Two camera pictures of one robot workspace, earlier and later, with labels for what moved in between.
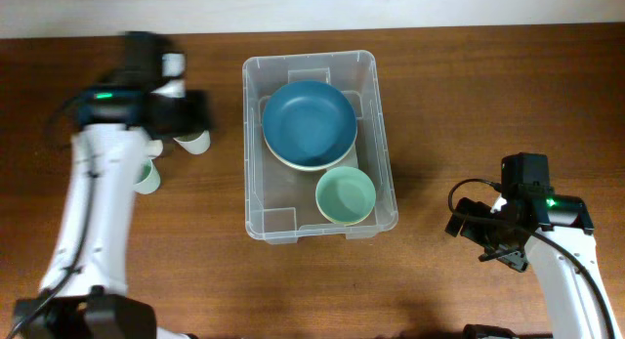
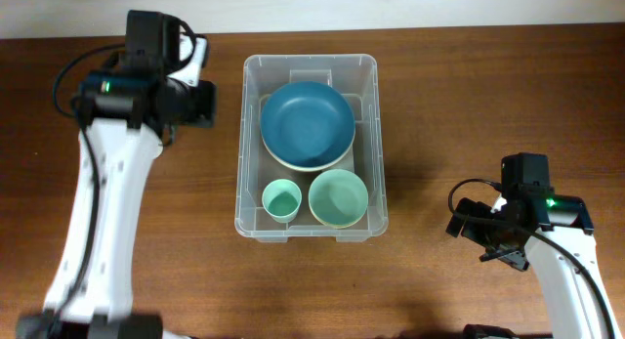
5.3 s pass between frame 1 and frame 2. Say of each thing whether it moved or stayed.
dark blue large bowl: stayed
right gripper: stayed
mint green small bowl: moved
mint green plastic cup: moved
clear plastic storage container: stayed
